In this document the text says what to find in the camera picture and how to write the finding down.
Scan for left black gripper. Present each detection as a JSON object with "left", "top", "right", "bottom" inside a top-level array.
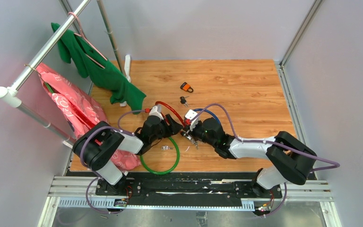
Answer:
[{"left": 150, "top": 113, "right": 183, "bottom": 143}]

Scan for red lock silver keys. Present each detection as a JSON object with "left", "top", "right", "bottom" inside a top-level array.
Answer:
[{"left": 190, "top": 138, "right": 199, "bottom": 149}]

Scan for small silver cable keys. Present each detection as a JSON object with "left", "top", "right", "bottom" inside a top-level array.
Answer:
[{"left": 161, "top": 146, "right": 173, "bottom": 150}]

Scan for blue cable lock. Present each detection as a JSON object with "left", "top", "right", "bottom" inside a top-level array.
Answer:
[{"left": 193, "top": 108, "right": 221, "bottom": 124}]

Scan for green cable lock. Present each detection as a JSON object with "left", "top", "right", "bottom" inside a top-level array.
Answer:
[{"left": 139, "top": 137, "right": 181, "bottom": 175}]

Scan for black padlock keys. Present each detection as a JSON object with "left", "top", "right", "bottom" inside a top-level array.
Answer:
[{"left": 180, "top": 96, "right": 189, "bottom": 107}]

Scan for red cable lock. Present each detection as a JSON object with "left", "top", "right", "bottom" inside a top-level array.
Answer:
[{"left": 155, "top": 101, "right": 186, "bottom": 127}]

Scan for orange black padlock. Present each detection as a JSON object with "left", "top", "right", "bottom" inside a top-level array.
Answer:
[{"left": 180, "top": 82, "right": 194, "bottom": 93}]

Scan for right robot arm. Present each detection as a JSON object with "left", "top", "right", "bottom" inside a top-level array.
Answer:
[{"left": 181, "top": 118, "right": 316, "bottom": 198}]

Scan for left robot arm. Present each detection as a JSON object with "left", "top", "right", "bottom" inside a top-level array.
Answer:
[{"left": 72, "top": 114, "right": 183, "bottom": 195}]

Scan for green cloth garment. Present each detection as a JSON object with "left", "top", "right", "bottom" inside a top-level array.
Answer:
[{"left": 57, "top": 30, "right": 146, "bottom": 111}]

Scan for white metal clothes rack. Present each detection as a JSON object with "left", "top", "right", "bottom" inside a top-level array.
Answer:
[{"left": 0, "top": 0, "right": 131, "bottom": 148}]

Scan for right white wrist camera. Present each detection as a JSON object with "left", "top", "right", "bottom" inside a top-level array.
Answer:
[{"left": 184, "top": 109, "right": 199, "bottom": 131}]

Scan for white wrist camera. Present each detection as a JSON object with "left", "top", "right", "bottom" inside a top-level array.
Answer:
[
  {"left": 184, "top": 109, "right": 199, "bottom": 131},
  {"left": 149, "top": 105, "right": 164, "bottom": 120}
]

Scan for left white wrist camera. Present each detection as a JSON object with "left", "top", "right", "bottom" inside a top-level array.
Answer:
[{"left": 149, "top": 105, "right": 164, "bottom": 120}]

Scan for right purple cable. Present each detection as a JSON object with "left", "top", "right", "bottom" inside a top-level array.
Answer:
[{"left": 184, "top": 103, "right": 341, "bottom": 217}]

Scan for purple cable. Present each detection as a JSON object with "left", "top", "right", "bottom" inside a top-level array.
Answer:
[
  {"left": 184, "top": 103, "right": 341, "bottom": 217},
  {"left": 79, "top": 109, "right": 151, "bottom": 215}
]

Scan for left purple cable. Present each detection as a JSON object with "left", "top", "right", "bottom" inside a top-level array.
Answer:
[{"left": 79, "top": 109, "right": 151, "bottom": 215}]

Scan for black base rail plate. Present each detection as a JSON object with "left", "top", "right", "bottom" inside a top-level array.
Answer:
[{"left": 49, "top": 172, "right": 284, "bottom": 211}]

